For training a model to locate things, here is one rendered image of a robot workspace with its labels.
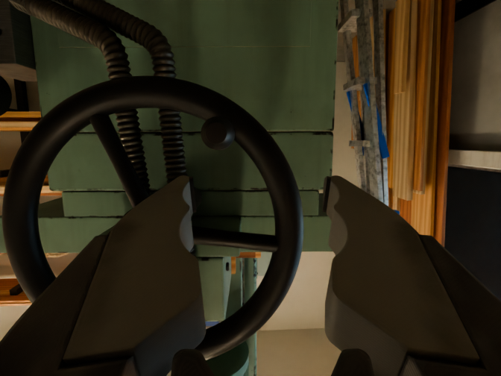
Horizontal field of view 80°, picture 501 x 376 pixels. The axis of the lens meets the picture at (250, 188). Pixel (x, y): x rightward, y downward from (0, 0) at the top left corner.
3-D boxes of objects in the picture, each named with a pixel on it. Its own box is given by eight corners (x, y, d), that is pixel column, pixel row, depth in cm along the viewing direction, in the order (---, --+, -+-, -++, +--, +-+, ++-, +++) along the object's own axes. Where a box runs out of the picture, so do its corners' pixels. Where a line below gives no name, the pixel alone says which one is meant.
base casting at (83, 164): (337, 131, 45) (335, 191, 47) (288, 136, 102) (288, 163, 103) (39, 132, 45) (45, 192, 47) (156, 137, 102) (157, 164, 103)
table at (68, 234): (408, 233, 38) (405, 279, 39) (338, 192, 68) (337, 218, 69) (-74, 236, 38) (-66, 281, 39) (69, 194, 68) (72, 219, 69)
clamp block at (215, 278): (227, 257, 38) (228, 322, 40) (232, 227, 52) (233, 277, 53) (110, 258, 38) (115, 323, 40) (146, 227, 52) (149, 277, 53)
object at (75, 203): (319, 190, 47) (318, 215, 47) (297, 175, 67) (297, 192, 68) (60, 192, 47) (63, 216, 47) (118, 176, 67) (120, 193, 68)
